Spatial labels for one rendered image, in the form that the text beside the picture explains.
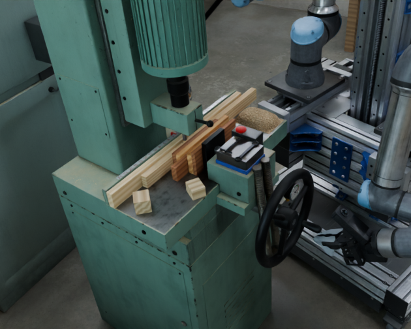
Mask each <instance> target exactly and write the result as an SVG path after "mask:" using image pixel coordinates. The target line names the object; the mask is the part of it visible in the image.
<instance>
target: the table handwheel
mask: <svg viewBox="0 0 411 329"><path fill-rule="evenodd" d="M299 179H302V180H303V183H304V186H303V187H302V189H301V190H300V192H299V194H298V195H297V197H296V199H295V200H294V201H293V203H292V204H291V206H290V207H289V208H287V207H286V206H282V207H280V208H278V205H279V203H280V201H281V200H282V198H283V196H284V195H285V193H286V192H287V190H288V189H289V188H290V187H291V186H292V184H293V183H294V182H296V181H297V180H299ZM313 196H314V182H313V178H312V175H311V173H310V172H309V171H308V170H305V169H304V168H298V169H295V170H293V171H291V172H290V173H289V174H287V175H286V176H285V177H284V178H283V179H282V180H281V181H280V183H279V184H278V186H276V188H275V190H274V191H273V193H272V194H271V196H270V198H269V200H268V202H267V203H266V206H265V208H264V211H263V213H262V216H261V219H260V222H259V225H258V230H257V233H256V240H255V253H256V259H257V261H258V262H259V264H260V265H261V266H263V267H264V268H272V267H275V266H277V265H278V264H280V263H281V262H282V261H283V260H284V259H285V258H286V257H287V256H288V255H289V254H290V252H291V251H292V250H293V248H294V246H295V245H296V243H297V241H298V240H299V237H300V236H301V233H302V232H303V229H304V226H302V222H303V221H307V219H308V217H309V214H310V210H311V206H312V201H313ZM302 198H303V203H302V206H301V210H300V213H299V215H298V213H297V211H295V210H296V208H297V207H298V205H299V203H300V202H301V199H302ZM252 211H254V212H256V213H258V205H255V207H254V208H253V209H252ZM272 220H273V221H274V224H275V226H276V227H279V228H281V235H280V240H279V247H278V251H277V253H276V254H275V255H273V256H272V257H269V258H268V257H267V255H266V241H267V234H268V231H269V227H270V224H271V221H272ZM291 230H292V232H291V234H290V236H289V237H288V239H287V241H286V242H285V239H286V233H287V231H288V232H289V231H291Z"/></svg>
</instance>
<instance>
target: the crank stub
mask: <svg viewBox="0 0 411 329"><path fill-rule="evenodd" d="M302 226H304V227H305V228H307V229H309V230H311V231H313V232H315V233H321V231H322V227H321V226H320V225H317V224H315V223H312V222H309V221H303V222H302Z"/></svg>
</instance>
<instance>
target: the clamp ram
mask: <svg viewBox="0 0 411 329"><path fill-rule="evenodd" d="M224 144H225V135H224V129H223V128H219V129H218V130H217V131H215V132H214V133H213V134H212V135H211V136H210V137H208V138H207V139H206V140H204V141H203V142H202V155H203V162H204V169H206V170H207V162H208V160H210V159H211V158H212V157H213V156H214V155H216V154H217V153H216V151H217V150H218V149H219V148H220V147H221V146H223V145H224Z"/></svg>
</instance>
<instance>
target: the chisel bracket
mask: <svg viewBox="0 0 411 329"><path fill-rule="evenodd" d="M150 107H151V115H152V119H153V123H156V124H158V125H161V126H163V127H166V128H169V129H171V130H174V131H177V132H179V133H182V134H185V135H187V136H190V135H191V134H192V133H194V132H195V131H196V130H198V129H199V128H200V127H201V126H202V125H203V124H202V123H197V122H195V121H194V120H195V119H201V120H204V118H203V111H202V104H200V103H198V102H194V101H191V100H189V105H188V106H186V107H183V108H175V107H173V106H172V105H171V100H170V94H169V93H167V92H164V93H163V94H162V95H160V96H158V97H157V98H156V99H154V100H152V101H151V102H150Z"/></svg>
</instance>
